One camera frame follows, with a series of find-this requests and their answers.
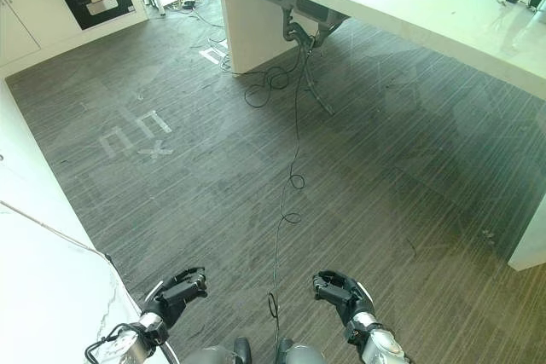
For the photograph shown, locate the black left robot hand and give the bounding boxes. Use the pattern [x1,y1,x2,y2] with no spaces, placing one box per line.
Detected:
[139,267,210,332]

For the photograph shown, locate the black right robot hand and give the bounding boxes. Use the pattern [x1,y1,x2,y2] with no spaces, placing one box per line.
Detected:
[311,269,378,329]

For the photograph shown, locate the silver robot legs and feet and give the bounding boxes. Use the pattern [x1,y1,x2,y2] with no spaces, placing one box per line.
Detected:
[183,336,326,364]

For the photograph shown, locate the white marble countertop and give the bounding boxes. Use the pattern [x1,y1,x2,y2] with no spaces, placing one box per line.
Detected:
[0,199,142,364]

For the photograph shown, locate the white kitchen island counter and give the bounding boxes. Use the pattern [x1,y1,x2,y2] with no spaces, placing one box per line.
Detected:
[212,0,546,272]

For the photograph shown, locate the grey sink drain pipes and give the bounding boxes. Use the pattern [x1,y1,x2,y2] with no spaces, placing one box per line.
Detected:
[253,0,351,41]

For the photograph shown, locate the white kitchen cabinet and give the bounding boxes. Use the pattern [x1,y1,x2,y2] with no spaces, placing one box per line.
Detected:
[0,0,150,67]

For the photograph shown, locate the long black floor cable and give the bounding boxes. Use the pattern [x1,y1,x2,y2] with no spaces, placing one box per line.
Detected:
[243,33,319,338]

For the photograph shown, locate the black corrugated drain hose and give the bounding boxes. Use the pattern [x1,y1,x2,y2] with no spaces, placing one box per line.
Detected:
[293,25,335,117]

